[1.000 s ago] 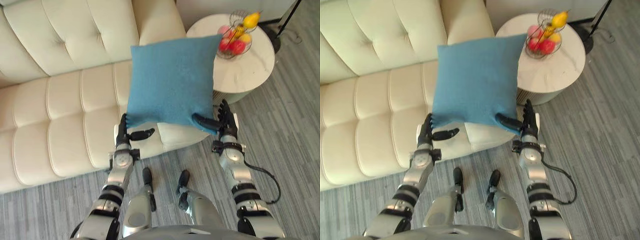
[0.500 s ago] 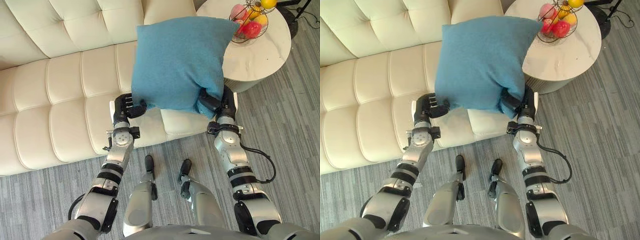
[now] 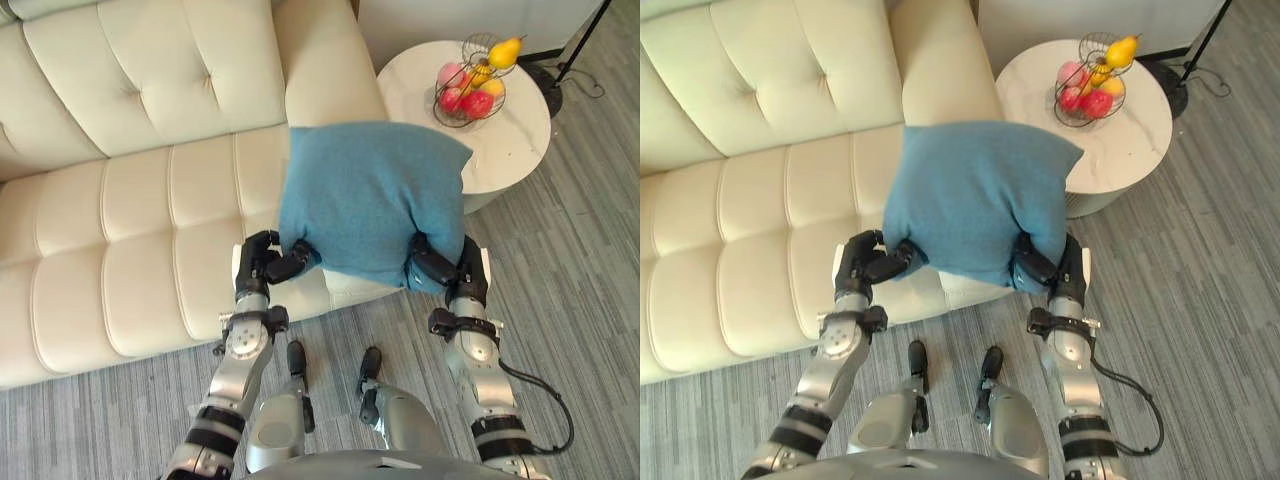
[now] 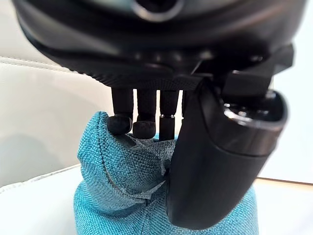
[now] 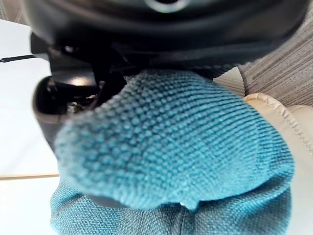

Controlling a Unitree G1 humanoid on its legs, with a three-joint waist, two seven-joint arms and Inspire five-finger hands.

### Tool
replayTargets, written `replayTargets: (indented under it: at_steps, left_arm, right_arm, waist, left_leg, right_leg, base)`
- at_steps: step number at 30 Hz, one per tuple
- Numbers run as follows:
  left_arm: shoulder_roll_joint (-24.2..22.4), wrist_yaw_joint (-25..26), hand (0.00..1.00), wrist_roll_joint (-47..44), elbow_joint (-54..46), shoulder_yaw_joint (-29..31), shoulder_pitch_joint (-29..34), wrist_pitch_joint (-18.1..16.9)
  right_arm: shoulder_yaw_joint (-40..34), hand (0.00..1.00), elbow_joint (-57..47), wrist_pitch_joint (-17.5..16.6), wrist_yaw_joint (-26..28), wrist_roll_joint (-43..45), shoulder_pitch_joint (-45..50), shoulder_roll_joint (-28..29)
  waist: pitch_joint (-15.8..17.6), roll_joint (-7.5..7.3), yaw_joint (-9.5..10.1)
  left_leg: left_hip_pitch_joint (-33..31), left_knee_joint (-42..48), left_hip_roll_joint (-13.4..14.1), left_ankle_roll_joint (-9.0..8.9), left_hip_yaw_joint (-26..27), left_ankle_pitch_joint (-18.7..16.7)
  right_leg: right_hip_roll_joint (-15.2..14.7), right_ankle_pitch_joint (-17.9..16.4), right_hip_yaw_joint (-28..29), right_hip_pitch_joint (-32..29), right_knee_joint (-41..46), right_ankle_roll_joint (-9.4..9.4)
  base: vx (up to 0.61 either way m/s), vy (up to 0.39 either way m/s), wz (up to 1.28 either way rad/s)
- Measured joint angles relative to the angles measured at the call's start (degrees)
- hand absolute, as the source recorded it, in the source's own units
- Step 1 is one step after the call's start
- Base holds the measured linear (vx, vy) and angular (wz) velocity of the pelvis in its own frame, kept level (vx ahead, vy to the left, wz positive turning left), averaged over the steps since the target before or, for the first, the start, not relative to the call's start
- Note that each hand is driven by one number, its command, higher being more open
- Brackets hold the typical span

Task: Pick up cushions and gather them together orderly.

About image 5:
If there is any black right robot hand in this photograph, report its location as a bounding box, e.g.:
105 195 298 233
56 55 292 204
21 0 309 204

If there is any teal woven cushion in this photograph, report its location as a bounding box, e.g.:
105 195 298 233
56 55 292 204
49 69 294 235

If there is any thin black cable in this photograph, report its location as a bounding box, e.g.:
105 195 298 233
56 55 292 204
0 55 35 63

